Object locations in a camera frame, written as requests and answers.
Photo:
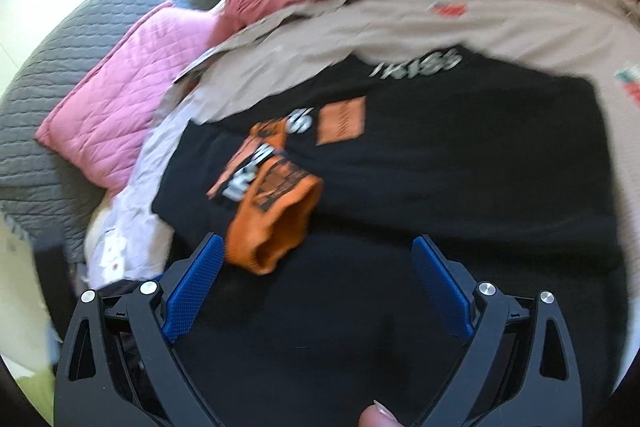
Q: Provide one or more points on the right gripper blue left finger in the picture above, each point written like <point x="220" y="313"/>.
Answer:
<point x="119" y="365"/>

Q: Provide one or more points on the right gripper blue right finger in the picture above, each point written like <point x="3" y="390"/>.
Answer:
<point x="518" y="366"/>

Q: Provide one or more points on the black shirt with orange cuffs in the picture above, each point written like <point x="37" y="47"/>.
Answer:
<point x="318" y="193"/>

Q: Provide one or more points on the person's right hand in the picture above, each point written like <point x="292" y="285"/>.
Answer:
<point x="376" y="415"/>

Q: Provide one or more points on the grey quilted headboard cover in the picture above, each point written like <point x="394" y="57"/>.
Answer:
<point x="40" y="189"/>

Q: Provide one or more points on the pink quilted pillow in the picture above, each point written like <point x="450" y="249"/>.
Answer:
<point x="99" y="127"/>

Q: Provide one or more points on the beige strawberry print bedsheet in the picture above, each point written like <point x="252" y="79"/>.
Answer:
<point x="594" y="39"/>

